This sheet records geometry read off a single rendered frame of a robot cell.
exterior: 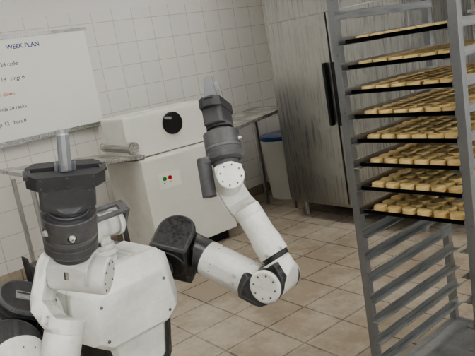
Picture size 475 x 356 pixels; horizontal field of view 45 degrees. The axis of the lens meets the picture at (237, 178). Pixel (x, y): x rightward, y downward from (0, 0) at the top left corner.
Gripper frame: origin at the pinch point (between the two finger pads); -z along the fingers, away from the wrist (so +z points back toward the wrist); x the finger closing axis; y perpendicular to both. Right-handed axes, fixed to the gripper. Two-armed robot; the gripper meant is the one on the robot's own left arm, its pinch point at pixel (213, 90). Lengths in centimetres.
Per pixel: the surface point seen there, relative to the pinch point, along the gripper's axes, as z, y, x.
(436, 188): 26, -48, -75
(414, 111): 0, -47, -69
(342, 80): -18, -25, -72
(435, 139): 12, -51, -67
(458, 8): -20, -65, -44
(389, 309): 66, -20, -117
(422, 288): 60, -34, -136
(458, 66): -5, -62, -50
